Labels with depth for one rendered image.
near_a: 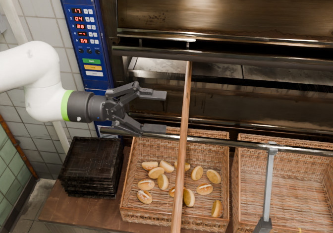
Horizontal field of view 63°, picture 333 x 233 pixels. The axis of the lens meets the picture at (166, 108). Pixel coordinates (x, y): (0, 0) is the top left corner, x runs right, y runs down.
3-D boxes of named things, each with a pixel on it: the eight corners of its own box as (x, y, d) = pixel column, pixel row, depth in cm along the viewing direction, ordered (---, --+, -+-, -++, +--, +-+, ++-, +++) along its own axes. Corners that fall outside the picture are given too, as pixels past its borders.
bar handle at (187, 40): (117, 47, 116) (118, 45, 118) (194, 52, 113) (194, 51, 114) (116, 33, 113) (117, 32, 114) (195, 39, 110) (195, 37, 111)
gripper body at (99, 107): (94, 88, 78) (125, 90, 78) (99, 109, 84) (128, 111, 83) (85, 106, 73) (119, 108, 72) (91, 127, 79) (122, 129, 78)
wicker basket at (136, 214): (138, 150, 180) (134, 122, 161) (223, 158, 176) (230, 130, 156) (120, 222, 146) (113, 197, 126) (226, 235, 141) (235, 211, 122)
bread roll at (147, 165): (157, 161, 164) (157, 170, 163) (157, 161, 171) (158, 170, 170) (141, 161, 164) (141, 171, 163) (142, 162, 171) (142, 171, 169)
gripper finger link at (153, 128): (142, 130, 81) (142, 132, 81) (165, 132, 80) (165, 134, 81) (143, 123, 83) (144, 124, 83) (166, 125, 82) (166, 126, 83)
